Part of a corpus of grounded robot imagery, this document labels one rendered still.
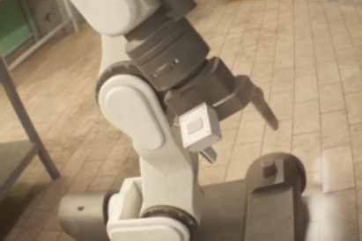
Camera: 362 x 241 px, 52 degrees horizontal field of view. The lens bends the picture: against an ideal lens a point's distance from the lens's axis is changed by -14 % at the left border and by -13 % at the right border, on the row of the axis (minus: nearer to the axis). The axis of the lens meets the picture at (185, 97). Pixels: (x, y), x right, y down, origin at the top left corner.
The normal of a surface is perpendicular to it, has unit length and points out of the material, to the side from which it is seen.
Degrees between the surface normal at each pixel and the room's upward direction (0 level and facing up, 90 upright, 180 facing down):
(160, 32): 80
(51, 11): 90
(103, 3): 91
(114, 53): 90
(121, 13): 91
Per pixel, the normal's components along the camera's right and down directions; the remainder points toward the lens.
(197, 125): -0.63, -0.39
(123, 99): -0.15, 0.47
